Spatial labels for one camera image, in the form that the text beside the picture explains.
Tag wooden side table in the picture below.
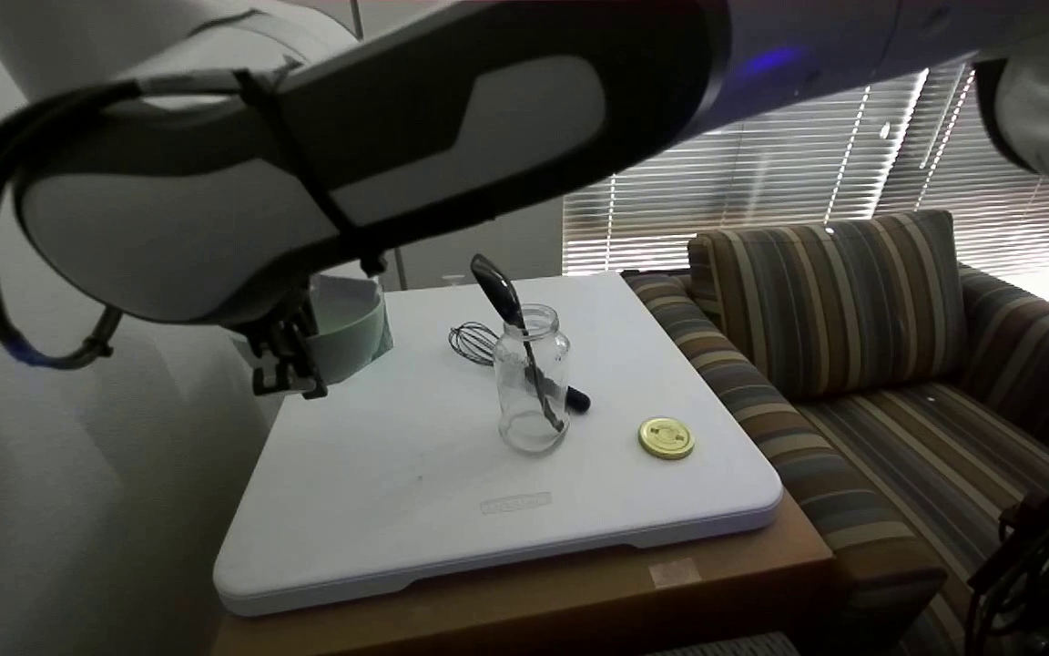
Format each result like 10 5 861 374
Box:
212 500 833 656

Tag white window blinds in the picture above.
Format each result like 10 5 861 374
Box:
560 61 1049 301

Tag black handled wire whisk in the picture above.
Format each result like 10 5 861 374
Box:
447 321 590 417

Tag white table top board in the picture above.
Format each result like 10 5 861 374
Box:
212 279 782 615

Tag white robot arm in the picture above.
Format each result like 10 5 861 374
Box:
0 0 1049 394

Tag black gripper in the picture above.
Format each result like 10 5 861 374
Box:
241 291 328 398

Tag light green bowl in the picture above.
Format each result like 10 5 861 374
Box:
305 279 394 388

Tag black metal stand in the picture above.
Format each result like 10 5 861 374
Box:
966 497 1049 656

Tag striped armchair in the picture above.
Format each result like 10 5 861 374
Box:
627 258 1049 656

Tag clear glass jar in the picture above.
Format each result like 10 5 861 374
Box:
496 304 572 457

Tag striped back cushion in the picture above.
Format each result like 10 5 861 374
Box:
689 213 966 400

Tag gold jar lid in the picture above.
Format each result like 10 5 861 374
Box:
637 417 695 459

